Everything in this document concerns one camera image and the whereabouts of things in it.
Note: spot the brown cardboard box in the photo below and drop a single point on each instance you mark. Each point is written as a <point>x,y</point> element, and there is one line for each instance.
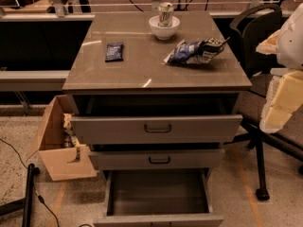
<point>60,162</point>

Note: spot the blue crumpled chip bag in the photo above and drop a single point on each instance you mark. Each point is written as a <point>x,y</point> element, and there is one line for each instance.
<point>201,52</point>

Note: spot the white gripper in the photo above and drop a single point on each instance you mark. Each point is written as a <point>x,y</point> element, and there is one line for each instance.
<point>292,46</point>

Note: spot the green soda can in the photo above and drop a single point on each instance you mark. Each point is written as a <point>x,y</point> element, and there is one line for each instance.
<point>165,11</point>

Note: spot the items inside cardboard box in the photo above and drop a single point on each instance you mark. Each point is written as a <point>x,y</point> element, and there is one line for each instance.
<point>70,138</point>

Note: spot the grey top drawer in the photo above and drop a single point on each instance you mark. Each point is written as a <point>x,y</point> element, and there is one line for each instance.
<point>154,119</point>

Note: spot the white ceramic bowl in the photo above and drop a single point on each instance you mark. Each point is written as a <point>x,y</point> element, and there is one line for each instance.
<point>163,33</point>

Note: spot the grey middle drawer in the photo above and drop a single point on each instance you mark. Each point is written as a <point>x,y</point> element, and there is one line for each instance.
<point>175,156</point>

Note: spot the grey drawer cabinet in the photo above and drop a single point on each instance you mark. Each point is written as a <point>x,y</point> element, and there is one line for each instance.
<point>143,70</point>

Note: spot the black stand leg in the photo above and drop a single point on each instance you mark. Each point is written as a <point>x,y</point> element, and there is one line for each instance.
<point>24,204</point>

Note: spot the black office chair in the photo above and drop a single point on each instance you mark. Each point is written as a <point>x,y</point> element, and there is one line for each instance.
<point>247,30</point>

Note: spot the dark blue rxbar wrapper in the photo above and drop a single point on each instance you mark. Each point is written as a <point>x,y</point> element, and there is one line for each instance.
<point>114,52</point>

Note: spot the grey bottom drawer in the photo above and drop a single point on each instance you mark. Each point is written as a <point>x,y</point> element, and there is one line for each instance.
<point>157,198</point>

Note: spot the grey drawer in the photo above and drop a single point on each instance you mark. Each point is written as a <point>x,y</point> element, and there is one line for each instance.
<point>157,198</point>
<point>154,119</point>
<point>175,156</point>

